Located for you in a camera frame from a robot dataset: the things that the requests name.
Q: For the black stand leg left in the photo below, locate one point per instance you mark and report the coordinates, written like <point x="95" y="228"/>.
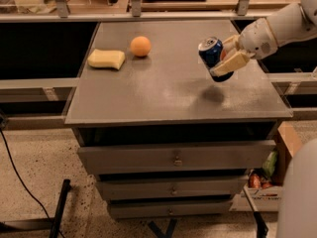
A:
<point x="65" y="189"/>

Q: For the grey drawer cabinet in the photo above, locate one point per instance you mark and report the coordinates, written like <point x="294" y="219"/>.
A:
<point x="170" y="98"/>

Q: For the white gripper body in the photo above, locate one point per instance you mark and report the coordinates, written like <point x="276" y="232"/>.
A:
<point x="257" y="40"/>

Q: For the blue pepsi can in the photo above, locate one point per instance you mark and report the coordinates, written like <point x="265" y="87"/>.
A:
<point x="210" y="51"/>

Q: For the blue tape cross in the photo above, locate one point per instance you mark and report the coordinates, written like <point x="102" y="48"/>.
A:
<point x="163" y="234"/>

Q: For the black stand leg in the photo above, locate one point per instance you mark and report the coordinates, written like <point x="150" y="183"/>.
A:
<point x="65" y="189"/>
<point x="262" y="229"/>

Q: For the orange fruit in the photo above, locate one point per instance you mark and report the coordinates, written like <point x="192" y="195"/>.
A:
<point x="140" y="46"/>

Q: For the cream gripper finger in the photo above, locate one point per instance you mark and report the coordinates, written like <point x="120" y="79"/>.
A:
<point x="231" y="45"/>
<point x="229" y="62"/>

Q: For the yellow sponge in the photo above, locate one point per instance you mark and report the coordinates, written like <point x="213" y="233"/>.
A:
<point x="105" y="59"/>

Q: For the metal railing frame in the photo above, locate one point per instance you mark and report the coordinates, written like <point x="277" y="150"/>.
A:
<point x="37" y="11"/>

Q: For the cardboard box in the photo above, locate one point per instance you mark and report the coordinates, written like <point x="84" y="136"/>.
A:
<point x="287" y="144"/>

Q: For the bottom grey drawer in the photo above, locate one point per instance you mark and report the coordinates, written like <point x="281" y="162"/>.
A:
<point x="169" y="209"/>

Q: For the green snack bag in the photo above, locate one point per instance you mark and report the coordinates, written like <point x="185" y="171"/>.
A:
<point x="269" y="164"/>

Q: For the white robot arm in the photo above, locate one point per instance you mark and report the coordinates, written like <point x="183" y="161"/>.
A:
<point x="297" y="215"/>

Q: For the black stand leg right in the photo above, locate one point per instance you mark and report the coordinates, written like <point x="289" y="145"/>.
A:
<point x="262" y="229"/>

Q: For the grey drawer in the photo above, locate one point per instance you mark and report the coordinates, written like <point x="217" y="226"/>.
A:
<point x="175" y="157"/>
<point x="170" y="187"/>
<point x="169" y="209"/>

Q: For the red snack packets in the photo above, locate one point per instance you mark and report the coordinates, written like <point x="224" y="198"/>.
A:
<point x="256" y="181"/>

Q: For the middle grey drawer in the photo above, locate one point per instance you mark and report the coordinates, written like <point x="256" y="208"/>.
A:
<point x="170" y="187"/>

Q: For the top grey drawer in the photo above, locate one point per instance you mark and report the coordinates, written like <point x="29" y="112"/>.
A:
<point x="175" y="157"/>

